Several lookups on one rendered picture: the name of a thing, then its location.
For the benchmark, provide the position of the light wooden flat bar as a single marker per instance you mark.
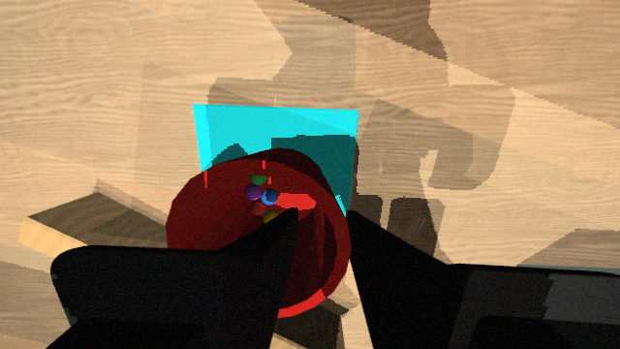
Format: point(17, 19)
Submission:
point(97, 219)

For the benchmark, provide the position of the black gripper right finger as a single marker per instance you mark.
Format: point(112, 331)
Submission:
point(411, 300)

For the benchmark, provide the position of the purple marble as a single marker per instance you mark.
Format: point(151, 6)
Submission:
point(252, 192)

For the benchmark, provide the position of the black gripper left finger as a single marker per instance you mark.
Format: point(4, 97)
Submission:
point(234, 292)

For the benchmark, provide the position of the blue marble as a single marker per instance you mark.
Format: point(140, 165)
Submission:
point(269, 196)

